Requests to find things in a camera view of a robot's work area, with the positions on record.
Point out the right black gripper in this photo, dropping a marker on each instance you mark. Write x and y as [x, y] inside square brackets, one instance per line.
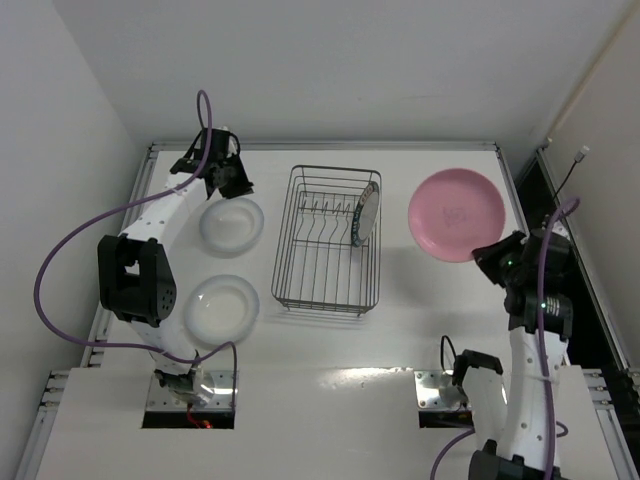
[493, 255]

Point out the pink plastic plate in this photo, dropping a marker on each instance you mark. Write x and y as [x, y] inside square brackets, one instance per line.
[455, 211]

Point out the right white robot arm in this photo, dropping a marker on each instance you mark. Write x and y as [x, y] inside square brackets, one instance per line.
[515, 422]

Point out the metal base plate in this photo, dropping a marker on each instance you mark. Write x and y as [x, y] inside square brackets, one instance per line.
[435, 391]
[220, 385]

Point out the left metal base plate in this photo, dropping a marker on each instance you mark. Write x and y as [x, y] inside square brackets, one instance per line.
[220, 385]

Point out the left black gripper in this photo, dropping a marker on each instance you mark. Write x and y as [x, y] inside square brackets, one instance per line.
[232, 176]

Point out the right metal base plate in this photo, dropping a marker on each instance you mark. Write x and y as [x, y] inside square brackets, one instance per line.
[435, 391]

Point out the upper clear glass plate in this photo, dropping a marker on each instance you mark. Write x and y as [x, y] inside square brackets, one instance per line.
[231, 226]

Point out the wire dish rack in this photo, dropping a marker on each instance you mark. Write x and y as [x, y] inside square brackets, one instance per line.
[316, 267]

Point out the blue rimmed white plate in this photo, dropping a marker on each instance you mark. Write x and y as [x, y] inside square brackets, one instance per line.
[365, 214]

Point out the clear glass plate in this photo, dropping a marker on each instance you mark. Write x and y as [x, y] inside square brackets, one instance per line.
[221, 309]
[231, 226]

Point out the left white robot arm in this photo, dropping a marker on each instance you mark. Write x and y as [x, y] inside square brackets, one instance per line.
[135, 278]

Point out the lower clear glass plate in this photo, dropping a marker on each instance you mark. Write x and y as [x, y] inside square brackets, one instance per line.
[221, 309]

